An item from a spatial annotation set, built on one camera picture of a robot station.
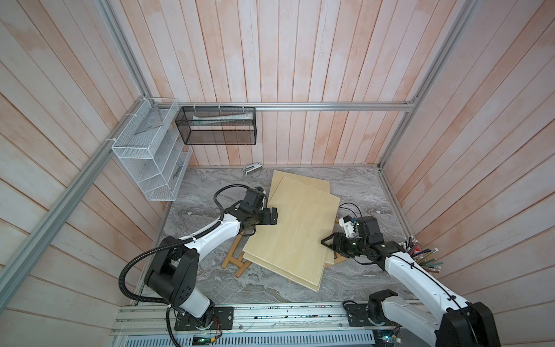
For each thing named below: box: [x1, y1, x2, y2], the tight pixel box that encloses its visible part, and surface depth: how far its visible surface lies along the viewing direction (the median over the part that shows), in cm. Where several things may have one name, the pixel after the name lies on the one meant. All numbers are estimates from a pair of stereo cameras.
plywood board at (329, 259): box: [242, 248, 335, 293], surface depth 77 cm
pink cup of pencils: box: [398, 235, 444, 274], surface depth 76 cm
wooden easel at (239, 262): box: [221, 232, 252, 277], surface depth 86 cm
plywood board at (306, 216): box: [242, 175, 341, 287], surface depth 85 cm
